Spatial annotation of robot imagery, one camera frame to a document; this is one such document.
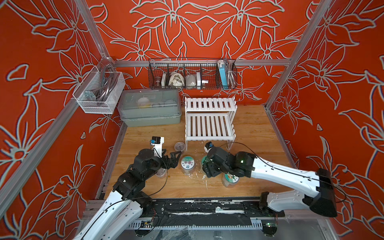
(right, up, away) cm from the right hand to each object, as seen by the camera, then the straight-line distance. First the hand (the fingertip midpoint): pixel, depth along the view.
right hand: (205, 167), depth 73 cm
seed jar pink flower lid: (-9, -1, +7) cm, 12 cm away
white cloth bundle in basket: (-17, +49, +18) cm, 54 cm away
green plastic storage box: (-40, +31, +20) cm, 55 cm away
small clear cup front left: (-23, -5, +7) cm, 25 cm away
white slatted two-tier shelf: (+5, +24, +23) cm, 34 cm away
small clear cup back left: (-14, +7, +18) cm, 24 cm away
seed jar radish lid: (+12, -8, +2) cm, 15 cm away
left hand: (-16, +9, -2) cm, 18 cm away
